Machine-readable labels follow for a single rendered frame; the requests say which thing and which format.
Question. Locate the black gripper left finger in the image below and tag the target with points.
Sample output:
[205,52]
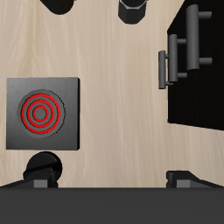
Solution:
[40,176]

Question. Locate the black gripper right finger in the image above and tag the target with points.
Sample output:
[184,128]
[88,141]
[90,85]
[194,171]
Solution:
[180,178]

